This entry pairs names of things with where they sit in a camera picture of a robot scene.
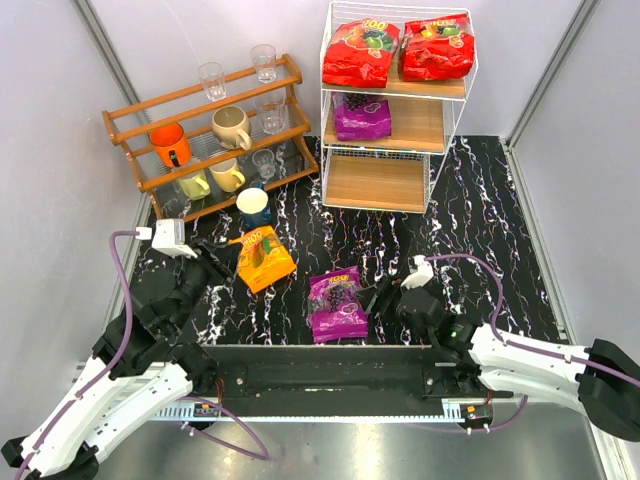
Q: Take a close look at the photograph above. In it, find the purple candy bag front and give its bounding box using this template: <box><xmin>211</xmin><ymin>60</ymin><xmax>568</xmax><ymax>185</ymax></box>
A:
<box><xmin>307</xmin><ymin>266</ymin><xmax>368</xmax><ymax>344</ymax></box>

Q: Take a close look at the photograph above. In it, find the purple candy bag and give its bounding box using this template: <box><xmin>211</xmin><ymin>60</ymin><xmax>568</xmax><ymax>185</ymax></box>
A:
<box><xmin>332</xmin><ymin>92</ymin><xmax>392</xmax><ymax>142</ymax></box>
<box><xmin>307</xmin><ymin>266</ymin><xmax>368</xmax><ymax>344</ymax></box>

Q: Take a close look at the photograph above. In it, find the orange candy bag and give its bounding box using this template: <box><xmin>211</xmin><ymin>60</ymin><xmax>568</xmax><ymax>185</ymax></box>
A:
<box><xmin>229</xmin><ymin>225</ymin><xmax>297</xmax><ymax>294</ymax></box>

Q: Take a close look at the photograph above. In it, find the purple candy bag back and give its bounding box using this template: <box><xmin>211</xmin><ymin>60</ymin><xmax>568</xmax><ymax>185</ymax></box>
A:
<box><xmin>332</xmin><ymin>92</ymin><xmax>392</xmax><ymax>142</ymax></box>

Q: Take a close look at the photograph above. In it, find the red candy bag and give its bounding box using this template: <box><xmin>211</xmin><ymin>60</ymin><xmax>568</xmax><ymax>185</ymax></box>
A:
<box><xmin>400</xmin><ymin>13</ymin><xmax>475</xmax><ymax>82</ymax></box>
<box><xmin>322</xmin><ymin>18</ymin><xmax>400</xmax><ymax>88</ymax></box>

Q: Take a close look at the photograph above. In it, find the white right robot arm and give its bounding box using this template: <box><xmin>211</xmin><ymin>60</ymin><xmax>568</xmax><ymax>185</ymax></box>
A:
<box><xmin>356</xmin><ymin>285</ymin><xmax>639</xmax><ymax>442</ymax></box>

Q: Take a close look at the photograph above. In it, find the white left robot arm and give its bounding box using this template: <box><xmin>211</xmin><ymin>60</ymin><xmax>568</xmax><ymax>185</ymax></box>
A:
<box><xmin>1</xmin><ymin>240</ymin><xmax>248</xmax><ymax>479</ymax></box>

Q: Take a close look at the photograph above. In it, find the clear glass bottom shelf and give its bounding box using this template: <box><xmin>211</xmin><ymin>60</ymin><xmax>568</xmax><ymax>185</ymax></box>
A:
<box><xmin>252</xmin><ymin>149</ymin><xmax>276</xmax><ymax>182</ymax></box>

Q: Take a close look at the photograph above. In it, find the clear glass shelf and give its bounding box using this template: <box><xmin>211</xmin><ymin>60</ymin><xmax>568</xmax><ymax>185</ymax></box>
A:
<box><xmin>254</xmin><ymin>91</ymin><xmax>285</xmax><ymax>135</ymax></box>
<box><xmin>252</xmin><ymin>149</ymin><xmax>276</xmax><ymax>182</ymax></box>

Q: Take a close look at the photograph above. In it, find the clear glass middle shelf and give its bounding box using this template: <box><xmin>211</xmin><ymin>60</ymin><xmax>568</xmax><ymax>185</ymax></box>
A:
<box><xmin>254</xmin><ymin>91</ymin><xmax>285</xmax><ymax>135</ymax></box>

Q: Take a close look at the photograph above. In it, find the pale green mug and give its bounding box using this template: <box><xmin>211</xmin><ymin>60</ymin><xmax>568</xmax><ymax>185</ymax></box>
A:
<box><xmin>178</xmin><ymin>171</ymin><xmax>211</xmax><ymax>200</ymax></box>

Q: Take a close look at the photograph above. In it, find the blue mug white inside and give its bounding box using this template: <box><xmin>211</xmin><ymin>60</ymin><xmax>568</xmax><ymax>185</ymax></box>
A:
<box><xmin>236</xmin><ymin>187</ymin><xmax>272</xmax><ymax>229</ymax></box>

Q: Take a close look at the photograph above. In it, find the yellow mug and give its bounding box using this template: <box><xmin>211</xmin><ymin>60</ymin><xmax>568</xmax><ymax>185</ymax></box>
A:
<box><xmin>209</xmin><ymin>158</ymin><xmax>246</xmax><ymax>193</ymax></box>

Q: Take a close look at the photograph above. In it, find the wooden cup rack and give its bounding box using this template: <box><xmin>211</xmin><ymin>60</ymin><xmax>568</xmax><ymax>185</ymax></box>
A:
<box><xmin>102</xmin><ymin>54</ymin><xmax>319</xmax><ymax>222</ymax></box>

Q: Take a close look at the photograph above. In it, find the orange mug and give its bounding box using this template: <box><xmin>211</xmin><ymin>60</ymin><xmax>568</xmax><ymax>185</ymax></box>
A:
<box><xmin>150</xmin><ymin>123</ymin><xmax>192</xmax><ymax>169</ymax></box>

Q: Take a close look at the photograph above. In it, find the beige round mug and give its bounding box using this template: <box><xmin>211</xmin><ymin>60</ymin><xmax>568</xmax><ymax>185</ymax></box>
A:
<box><xmin>212</xmin><ymin>106</ymin><xmax>252</xmax><ymax>151</ymax></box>

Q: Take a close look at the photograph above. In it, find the clear glass top left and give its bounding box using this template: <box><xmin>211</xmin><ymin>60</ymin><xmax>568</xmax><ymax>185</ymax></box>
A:
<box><xmin>197</xmin><ymin>62</ymin><xmax>226</xmax><ymax>102</ymax></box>

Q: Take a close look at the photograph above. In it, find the clear glass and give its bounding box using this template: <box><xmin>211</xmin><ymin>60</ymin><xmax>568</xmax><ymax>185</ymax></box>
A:
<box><xmin>197</xmin><ymin>62</ymin><xmax>226</xmax><ymax>102</ymax></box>
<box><xmin>250</xmin><ymin>44</ymin><xmax>277</xmax><ymax>83</ymax></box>

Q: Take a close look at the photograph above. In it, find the clear glass top right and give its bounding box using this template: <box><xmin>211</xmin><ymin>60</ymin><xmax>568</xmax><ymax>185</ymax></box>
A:
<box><xmin>250</xmin><ymin>44</ymin><xmax>277</xmax><ymax>83</ymax></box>

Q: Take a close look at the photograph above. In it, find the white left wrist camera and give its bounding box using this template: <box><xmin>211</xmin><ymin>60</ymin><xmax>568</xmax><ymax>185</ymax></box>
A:
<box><xmin>135</xmin><ymin>219</ymin><xmax>198</xmax><ymax>259</ymax></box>

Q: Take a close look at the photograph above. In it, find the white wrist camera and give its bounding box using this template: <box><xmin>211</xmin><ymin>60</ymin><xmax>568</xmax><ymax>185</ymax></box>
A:
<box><xmin>135</xmin><ymin>219</ymin><xmax>198</xmax><ymax>259</ymax></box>
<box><xmin>400</xmin><ymin>255</ymin><xmax>435</xmax><ymax>290</ymax></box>

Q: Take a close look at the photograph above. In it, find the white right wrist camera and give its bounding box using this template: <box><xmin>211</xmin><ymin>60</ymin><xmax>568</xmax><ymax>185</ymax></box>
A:
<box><xmin>400</xmin><ymin>255</ymin><xmax>435</xmax><ymax>290</ymax></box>

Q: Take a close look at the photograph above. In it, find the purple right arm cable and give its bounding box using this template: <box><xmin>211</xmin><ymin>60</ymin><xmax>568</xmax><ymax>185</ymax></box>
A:
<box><xmin>414</xmin><ymin>253</ymin><xmax>640</xmax><ymax>434</ymax></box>

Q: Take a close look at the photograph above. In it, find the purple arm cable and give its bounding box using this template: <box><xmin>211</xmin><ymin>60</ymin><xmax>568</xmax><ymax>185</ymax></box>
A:
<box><xmin>414</xmin><ymin>253</ymin><xmax>640</xmax><ymax>434</ymax></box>
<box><xmin>12</xmin><ymin>229</ymin><xmax>271</xmax><ymax>480</ymax></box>

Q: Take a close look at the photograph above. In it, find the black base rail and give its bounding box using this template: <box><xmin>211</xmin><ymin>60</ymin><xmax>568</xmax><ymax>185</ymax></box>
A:
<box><xmin>195</xmin><ymin>345</ymin><xmax>488</xmax><ymax>398</ymax></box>

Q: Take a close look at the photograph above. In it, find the white wire wooden shelf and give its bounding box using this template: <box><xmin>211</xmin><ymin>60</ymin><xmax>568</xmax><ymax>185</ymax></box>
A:
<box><xmin>318</xmin><ymin>0</ymin><xmax>481</xmax><ymax>214</ymax></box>

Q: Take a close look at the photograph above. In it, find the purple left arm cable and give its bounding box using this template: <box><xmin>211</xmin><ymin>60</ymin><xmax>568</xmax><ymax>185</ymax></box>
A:
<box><xmin>12</xmin><ymin>229</ymin><xmax>271</xmax><ymax>480</ymax></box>

